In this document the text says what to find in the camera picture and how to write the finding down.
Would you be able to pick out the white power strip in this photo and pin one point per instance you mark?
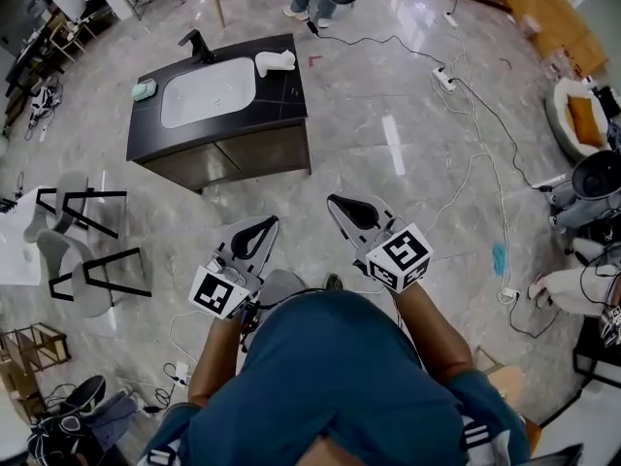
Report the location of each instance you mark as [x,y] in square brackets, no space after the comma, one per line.
[509,294]
[182,373]
[443,78]
[451,19]

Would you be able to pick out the person's right forearm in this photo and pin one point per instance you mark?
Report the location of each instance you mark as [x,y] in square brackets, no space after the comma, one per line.
[432,338]

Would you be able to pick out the light wooden coffee table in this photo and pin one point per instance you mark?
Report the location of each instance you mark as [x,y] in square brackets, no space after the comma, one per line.
[509,381]

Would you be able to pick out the black faucet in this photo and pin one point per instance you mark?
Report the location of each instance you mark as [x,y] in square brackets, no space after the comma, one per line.
[201,51]

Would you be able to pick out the brown frame side table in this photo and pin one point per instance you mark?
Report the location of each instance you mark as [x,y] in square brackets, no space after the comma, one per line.
[34,347]

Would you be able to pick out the orange armchair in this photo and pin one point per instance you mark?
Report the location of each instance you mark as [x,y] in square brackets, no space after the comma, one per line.
[532,435]

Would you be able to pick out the person's left forearm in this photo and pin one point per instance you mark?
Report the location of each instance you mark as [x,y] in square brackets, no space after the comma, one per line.
[213,367]

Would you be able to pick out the person's right shoe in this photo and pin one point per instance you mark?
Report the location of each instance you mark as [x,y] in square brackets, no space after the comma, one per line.
[334,282]

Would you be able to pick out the person's blue shirt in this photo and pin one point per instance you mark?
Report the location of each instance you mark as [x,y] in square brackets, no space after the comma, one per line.
[330,386]

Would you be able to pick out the white round pet bed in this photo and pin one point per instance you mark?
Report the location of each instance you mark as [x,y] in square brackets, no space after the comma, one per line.
[555,124]

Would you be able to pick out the light green object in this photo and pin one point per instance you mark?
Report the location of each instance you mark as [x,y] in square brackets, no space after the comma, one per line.
[142,92]

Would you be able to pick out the person's left leg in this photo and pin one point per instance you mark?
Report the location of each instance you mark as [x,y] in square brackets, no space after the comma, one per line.
[281,287]

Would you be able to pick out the white table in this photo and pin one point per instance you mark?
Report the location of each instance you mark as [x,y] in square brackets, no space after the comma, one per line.
[19,250]

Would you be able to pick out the white sink basin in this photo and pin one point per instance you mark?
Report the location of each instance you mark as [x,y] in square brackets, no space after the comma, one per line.
[208,95]

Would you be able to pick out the pale green soap dish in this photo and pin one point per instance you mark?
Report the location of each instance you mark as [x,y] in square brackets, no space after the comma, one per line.
[153,85]

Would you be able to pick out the orange cushion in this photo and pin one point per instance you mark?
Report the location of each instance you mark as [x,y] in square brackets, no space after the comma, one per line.
[584,119]

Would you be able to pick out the black low table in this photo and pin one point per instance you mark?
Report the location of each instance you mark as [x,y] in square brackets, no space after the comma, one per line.
[597,357]

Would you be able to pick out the black rack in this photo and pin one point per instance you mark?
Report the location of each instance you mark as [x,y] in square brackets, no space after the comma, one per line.
[7,204]

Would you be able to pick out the light wooden chair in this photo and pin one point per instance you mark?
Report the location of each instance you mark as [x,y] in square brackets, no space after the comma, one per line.
[68,37]

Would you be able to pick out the dark wooden vanity cabinet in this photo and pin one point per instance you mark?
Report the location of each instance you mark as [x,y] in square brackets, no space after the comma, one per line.
[286,100]

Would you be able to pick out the black waist-mounted device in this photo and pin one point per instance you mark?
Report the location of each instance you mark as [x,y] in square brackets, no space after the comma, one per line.
[248,318]

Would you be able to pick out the brown cardboard boxes pile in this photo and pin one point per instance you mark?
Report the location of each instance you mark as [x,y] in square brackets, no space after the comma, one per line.
[558,22]

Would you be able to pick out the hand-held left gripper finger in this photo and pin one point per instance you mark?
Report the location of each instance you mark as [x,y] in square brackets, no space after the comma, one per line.
[226,249]
[264,257]

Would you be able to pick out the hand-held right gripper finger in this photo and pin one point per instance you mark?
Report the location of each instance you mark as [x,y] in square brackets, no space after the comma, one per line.
[385,216]
[354,233]

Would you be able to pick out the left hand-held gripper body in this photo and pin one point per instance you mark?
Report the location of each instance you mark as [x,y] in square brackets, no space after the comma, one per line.
[216,291]

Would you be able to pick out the blue cloth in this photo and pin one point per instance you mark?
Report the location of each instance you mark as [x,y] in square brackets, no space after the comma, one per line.
[500,260]

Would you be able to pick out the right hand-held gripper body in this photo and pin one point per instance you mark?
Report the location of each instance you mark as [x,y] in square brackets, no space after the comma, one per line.
[400,257]

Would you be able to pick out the white towel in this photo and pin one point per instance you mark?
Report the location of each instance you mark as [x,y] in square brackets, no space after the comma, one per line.
[274,63]

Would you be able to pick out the small pink box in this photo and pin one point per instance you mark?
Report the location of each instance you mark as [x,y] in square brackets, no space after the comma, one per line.
[530,24]

